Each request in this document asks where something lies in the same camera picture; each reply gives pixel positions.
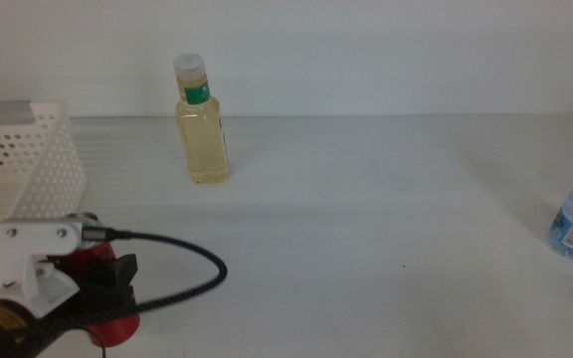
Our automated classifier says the red soda can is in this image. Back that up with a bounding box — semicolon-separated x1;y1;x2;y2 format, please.
47;212;142;348

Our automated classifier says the yellow liquid bottle green label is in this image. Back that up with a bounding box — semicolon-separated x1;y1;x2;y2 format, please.
172;52;231;185

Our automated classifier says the white perforated plastic basket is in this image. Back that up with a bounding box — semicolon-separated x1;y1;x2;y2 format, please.
0;100;89;312

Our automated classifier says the thin black cable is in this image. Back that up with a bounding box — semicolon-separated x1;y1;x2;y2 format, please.
86;326;107;358

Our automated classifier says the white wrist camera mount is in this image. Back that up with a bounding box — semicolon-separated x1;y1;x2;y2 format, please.
0;218;85;319

